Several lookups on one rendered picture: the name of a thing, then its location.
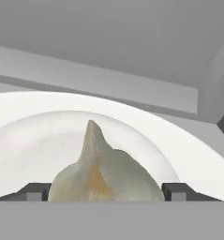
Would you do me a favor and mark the pale garlic bulb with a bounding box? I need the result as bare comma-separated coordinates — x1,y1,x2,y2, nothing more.
47,119,166,203

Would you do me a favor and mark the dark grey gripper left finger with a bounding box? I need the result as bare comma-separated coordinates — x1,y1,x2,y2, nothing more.
0,182,52,203

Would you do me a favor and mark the white round plate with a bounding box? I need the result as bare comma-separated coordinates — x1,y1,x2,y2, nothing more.
0,90,224,203

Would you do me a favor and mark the grey microwave oven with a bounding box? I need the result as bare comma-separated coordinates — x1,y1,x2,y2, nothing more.
0,0,224,163

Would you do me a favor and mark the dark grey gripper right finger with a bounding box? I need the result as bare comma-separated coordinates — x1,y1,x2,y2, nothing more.
161,182,223,203

